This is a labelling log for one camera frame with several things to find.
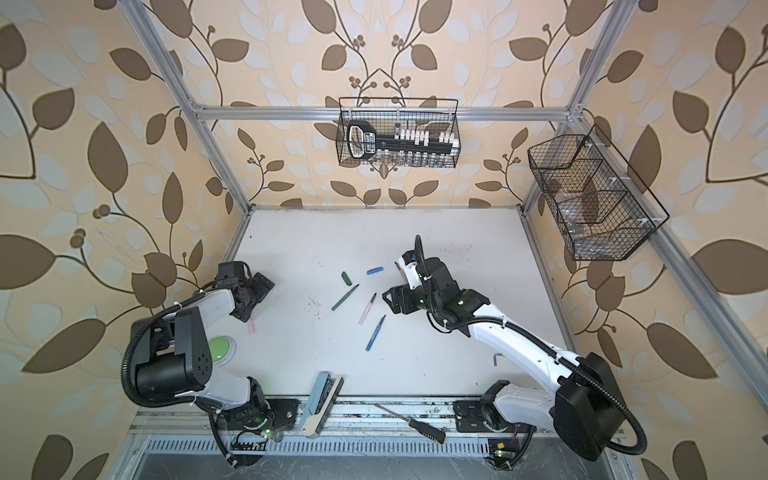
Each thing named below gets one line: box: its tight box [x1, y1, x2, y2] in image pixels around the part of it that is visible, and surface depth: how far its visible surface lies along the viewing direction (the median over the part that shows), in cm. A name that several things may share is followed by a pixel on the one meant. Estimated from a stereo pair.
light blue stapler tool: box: [301, 371, 345, 438], surface depth 75 cm
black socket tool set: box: [347, 120, 460, 159], surface depth 84 cm
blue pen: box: [365, 314, 387, 352], surface depth 90 cm
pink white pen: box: [358, 292, 377, 326], surface depth 95 cm
